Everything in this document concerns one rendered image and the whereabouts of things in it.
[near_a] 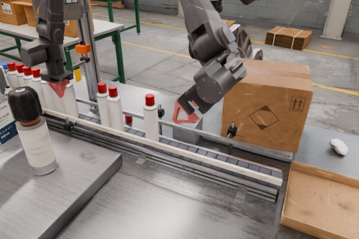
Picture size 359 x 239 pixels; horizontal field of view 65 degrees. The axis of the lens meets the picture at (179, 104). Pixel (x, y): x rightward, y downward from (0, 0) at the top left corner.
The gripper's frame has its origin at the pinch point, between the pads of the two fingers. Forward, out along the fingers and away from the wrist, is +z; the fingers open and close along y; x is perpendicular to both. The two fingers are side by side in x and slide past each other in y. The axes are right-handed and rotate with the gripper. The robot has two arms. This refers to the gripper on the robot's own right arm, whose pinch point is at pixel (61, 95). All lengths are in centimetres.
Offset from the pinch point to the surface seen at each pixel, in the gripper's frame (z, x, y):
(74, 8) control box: -27.6, 18.8, -5.6
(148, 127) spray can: 8.2, 7.2, 33.5
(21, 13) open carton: 17, 140, -203
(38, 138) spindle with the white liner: 3.5, -20.2, 10.3
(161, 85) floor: 102, 212, -74
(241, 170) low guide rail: 13, 6, 69
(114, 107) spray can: 3.9, 7.2, 18.7
